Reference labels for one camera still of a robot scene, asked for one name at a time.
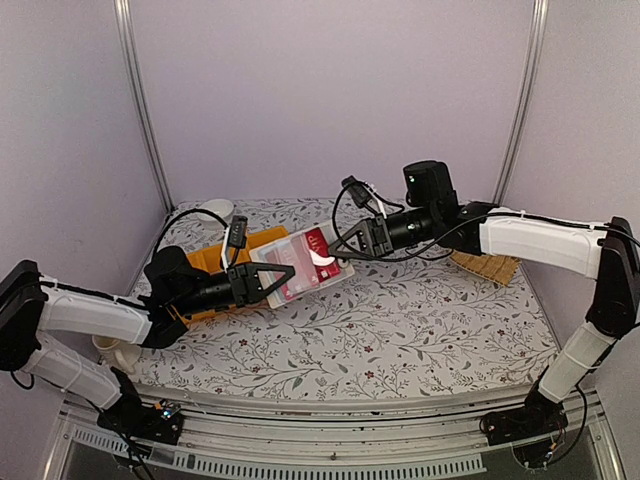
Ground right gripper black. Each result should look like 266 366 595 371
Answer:
329 204 440 259

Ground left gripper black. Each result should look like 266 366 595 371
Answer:
172 261 295 317

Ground beige card holder wallet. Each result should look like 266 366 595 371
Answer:
248 222 357 310

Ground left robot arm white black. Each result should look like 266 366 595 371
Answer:
1 246 295 434

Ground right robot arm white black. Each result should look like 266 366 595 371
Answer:
329 160 639 436

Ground yellow middle storage bin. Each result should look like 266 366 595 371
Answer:
187 243 224 323

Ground white ceramic bowl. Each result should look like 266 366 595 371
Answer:
196 199 235 231

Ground yellow left storage bin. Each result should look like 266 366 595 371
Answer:
164 305 192 325

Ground woven bamboo tray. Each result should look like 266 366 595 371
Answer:
451 251 521 286

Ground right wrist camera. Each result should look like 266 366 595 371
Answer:
341 176 388 219

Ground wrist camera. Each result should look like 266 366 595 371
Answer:
220 215 248 271
341 176 388 219

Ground right black cable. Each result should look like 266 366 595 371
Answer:
331 187 481 262

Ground black cable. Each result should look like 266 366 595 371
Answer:
149 209 236 261
331 187 481 262

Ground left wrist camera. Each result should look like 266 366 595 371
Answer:
220 215 248 271

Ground left black cable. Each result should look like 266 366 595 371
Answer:
149 209 236 261

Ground right aluminium frame post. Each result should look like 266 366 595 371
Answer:
492 0 549 204

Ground aluminium frame post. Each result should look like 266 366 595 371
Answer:
113 0 175 214
492 0 549 204

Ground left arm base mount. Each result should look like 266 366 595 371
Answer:
97 398 185 445

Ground front aluminium rail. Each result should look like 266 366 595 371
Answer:
42 384 626 480

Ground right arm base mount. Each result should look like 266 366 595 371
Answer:
479 401 568 446

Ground left aluminium frame post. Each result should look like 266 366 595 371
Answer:
113 0 175 214

